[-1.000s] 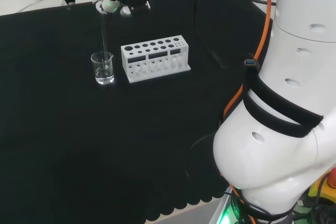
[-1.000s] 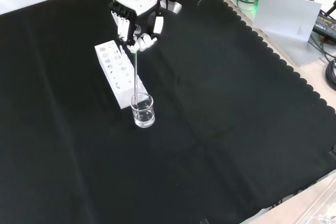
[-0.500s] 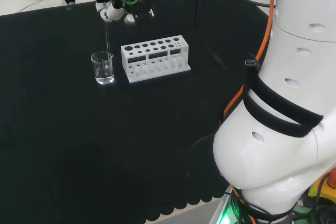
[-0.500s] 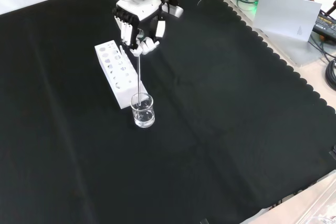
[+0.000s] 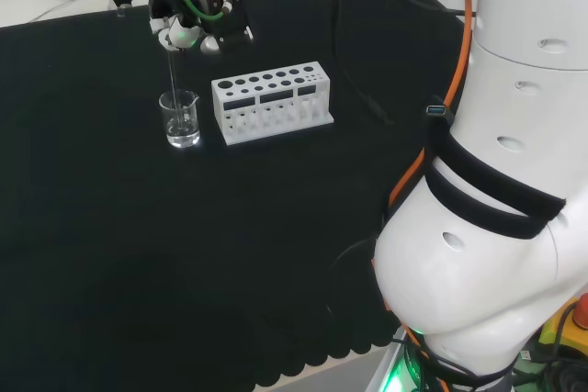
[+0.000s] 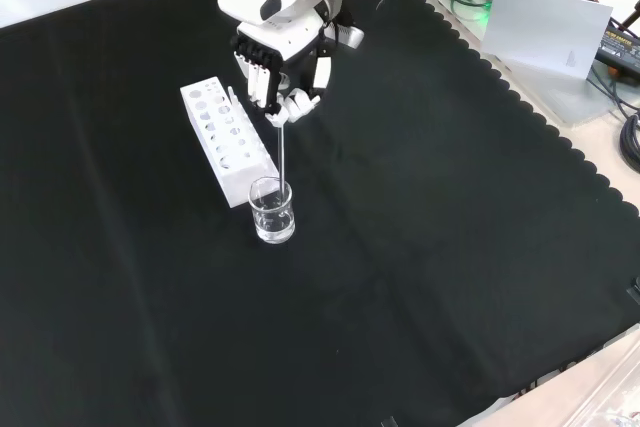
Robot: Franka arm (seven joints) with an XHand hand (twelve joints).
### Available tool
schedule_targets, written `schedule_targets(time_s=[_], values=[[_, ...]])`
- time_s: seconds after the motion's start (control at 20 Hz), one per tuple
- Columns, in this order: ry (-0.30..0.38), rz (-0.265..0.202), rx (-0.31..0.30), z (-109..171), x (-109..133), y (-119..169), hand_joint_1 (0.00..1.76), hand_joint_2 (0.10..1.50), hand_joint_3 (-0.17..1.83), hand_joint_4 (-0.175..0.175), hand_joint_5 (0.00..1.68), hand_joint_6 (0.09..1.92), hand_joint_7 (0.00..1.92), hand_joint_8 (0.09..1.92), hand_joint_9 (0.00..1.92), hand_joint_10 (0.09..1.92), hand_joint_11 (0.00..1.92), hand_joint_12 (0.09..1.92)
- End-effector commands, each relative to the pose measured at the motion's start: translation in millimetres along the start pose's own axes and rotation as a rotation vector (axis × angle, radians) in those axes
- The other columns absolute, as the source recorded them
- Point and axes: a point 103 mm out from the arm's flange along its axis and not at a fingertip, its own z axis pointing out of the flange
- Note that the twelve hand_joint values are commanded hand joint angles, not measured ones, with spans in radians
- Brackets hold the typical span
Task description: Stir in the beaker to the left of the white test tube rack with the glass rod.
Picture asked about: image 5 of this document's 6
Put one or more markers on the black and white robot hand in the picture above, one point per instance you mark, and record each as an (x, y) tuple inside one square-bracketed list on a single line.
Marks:
[(181, 36)]

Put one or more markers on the clear glass rod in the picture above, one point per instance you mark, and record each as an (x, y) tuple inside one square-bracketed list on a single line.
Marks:
[(173, 80)]

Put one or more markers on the clear glass beaker with water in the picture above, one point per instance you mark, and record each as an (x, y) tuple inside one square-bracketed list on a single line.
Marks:
[(183, 128)]

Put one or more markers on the white test tube rack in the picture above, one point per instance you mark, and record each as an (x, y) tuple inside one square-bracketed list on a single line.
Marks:
[(271, 109)]

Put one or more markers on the black bench cloth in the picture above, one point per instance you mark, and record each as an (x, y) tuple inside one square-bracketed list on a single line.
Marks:
[(138, 227)]

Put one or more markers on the yellow stop button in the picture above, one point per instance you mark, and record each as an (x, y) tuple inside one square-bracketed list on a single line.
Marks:
[(558, 332)]

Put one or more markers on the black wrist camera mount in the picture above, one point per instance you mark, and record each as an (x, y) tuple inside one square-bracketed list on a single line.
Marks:
[(234, 38)]

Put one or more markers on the grey metal base plate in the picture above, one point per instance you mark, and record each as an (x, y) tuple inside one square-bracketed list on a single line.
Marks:
[(386, 373)]

